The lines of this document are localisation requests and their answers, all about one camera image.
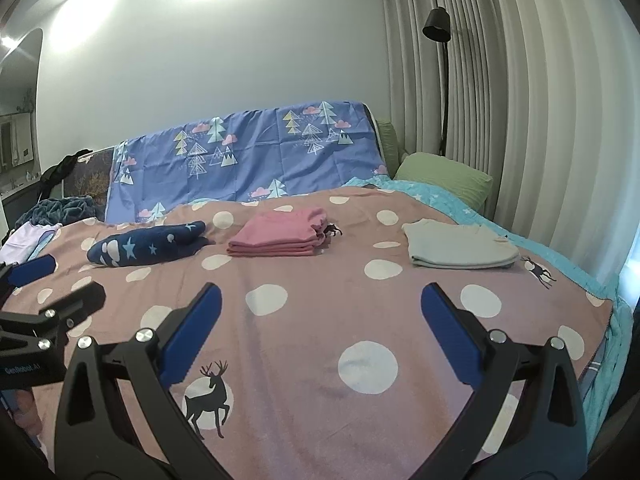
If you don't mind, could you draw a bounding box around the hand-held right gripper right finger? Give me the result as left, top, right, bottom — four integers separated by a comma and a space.
421, 282, 588, 480

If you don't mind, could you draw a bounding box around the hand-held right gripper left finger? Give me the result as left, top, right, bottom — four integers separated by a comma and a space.
54, 282, 223, 480

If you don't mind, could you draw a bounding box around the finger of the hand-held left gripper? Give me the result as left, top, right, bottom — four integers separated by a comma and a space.
0, 281, 107, 333
0, 254, 57, 296

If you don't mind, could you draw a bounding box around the pink long-sleeve shirt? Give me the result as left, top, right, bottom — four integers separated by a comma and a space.
227, 208, 329, 256

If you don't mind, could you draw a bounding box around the person's left hand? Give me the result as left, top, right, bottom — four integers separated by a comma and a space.
0, 389, 41, 443

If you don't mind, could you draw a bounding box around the lavender cloth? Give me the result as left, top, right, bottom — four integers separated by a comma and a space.
0, 217, 98, 266

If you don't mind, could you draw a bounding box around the grey-blue fleece blanket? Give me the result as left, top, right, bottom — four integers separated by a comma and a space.
15, 195, 96, 227

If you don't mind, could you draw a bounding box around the cream folded garment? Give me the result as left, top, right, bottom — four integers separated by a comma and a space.
401, 218, 521, 269

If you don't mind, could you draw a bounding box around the navy star-print blanket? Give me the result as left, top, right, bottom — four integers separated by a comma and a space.
86, 220, 216, 267

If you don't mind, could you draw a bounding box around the black garment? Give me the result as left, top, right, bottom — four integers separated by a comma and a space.
39, 148, 96, 196

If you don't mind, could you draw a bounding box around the dark printed headboard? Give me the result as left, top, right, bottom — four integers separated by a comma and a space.
62, 147, 118, 201

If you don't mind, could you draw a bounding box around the pink polka-dot blanket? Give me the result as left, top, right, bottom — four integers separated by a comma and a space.
0, 185, 616, 480

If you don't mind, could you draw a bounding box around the green pillow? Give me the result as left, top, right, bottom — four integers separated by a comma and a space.
392, 152, 495, 211

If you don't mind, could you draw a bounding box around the purple tree-print sheet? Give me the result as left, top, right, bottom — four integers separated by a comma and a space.
104, 101, 391, 223

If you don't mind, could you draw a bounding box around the green cushion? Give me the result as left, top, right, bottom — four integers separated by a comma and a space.
376, 120, 401, 176

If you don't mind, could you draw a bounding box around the beige curtain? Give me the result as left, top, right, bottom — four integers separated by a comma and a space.
377, 0, 640, 281

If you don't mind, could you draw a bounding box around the black floor lamp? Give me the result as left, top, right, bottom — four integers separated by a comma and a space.
422, 6, 453, 157

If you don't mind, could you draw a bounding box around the arched wall mirror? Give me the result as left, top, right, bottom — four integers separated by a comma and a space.
0, 28, 45, 196

